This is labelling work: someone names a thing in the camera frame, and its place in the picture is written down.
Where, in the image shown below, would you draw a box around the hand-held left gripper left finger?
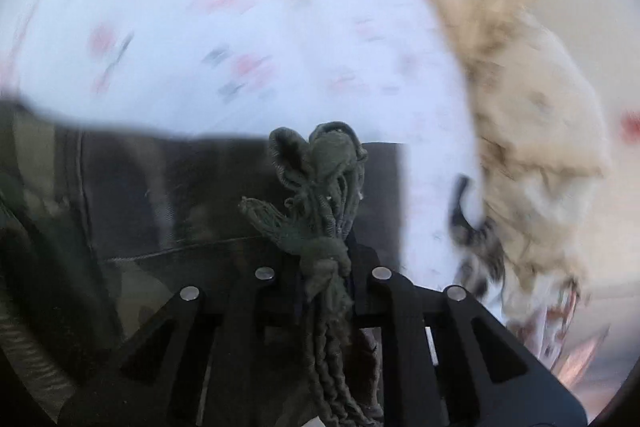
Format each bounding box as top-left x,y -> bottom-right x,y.
59,264 -> 308,427

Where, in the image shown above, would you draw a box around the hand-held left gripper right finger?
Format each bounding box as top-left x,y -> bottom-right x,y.
350,266 -> 589,427

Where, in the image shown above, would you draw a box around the camouflage pants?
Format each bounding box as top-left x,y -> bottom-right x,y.
0,99 -> 407,427

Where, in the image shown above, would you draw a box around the cream duvet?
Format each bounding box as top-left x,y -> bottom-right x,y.
419,0 -> 615,360

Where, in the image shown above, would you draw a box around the white floral bed sheet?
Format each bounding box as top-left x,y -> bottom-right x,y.
0,0 -> 488,293

